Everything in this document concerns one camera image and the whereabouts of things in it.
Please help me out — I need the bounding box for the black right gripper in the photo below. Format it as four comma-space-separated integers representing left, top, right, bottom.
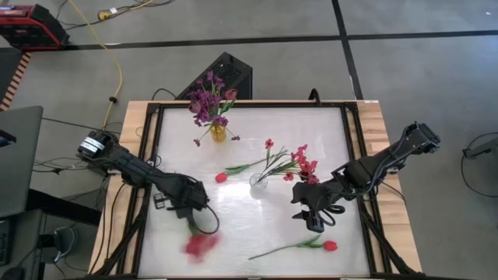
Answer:
290, 180, 344, 235

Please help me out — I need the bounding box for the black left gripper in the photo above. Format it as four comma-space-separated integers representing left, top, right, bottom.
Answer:
160, 176, 210, 234

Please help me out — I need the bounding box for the clear glass vase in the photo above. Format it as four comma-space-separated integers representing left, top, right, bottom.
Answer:
248, 172, 269, 191

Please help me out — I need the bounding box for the bright red tulip green stem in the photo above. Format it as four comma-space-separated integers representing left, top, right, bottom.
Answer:
214, 154, 273, 184
247, 234, 338, 261

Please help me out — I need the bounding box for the yellow glass vase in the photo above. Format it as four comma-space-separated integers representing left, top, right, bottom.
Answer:
209, 123, 227, 143

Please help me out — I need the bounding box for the purple blossom spray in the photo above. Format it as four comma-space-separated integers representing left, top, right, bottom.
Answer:
186, 75, 219, 149
205, 69, 242, 142

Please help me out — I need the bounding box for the wooden table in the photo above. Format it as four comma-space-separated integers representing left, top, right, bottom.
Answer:
88, 100, 424, 279

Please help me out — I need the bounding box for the black computer tower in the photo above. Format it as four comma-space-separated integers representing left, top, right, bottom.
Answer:
174, 51, 254, 101

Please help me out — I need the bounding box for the grey stand base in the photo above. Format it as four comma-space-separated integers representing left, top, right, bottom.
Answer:
461, 136, 498, 159

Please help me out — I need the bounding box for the small black device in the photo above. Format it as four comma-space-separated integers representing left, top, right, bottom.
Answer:
0, 130, 17, 148

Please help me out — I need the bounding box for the orange black striped ramp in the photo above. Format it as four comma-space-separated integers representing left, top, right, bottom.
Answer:
0, 52, 32, 113

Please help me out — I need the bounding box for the red and black tool case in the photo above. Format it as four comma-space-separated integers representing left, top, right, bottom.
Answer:
0, 3, 71, 52

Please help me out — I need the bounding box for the small black bracket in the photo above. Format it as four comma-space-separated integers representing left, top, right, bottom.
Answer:
153, 191, 171, 211

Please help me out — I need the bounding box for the yellow floor cable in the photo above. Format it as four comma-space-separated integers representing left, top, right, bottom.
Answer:
66, 0, 124, 131

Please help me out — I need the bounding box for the yellow plug power cord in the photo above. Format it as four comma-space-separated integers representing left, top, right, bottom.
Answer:
96, 0, 176, 21

